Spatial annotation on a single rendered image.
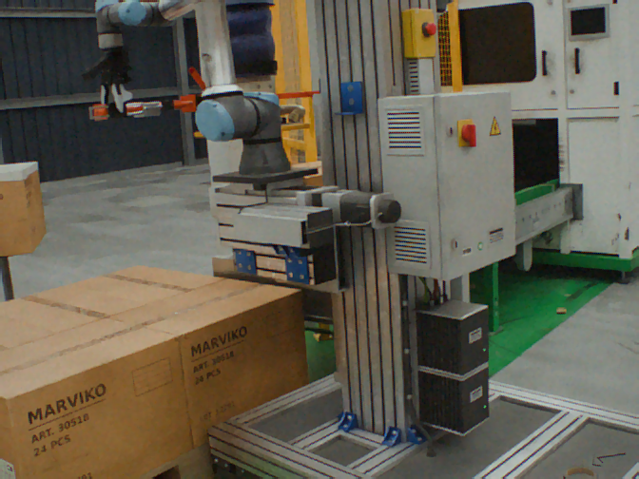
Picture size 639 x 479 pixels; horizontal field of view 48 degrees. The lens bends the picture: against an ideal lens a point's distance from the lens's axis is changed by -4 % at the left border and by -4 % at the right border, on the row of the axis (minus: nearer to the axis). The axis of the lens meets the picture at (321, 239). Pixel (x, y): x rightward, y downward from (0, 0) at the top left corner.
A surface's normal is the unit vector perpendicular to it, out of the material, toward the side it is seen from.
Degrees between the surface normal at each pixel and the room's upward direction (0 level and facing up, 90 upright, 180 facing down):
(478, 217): 91
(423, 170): 90
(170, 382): 90
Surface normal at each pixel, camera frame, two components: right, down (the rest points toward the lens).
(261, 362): 0.77, 0.07
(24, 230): 0.25, 0.17
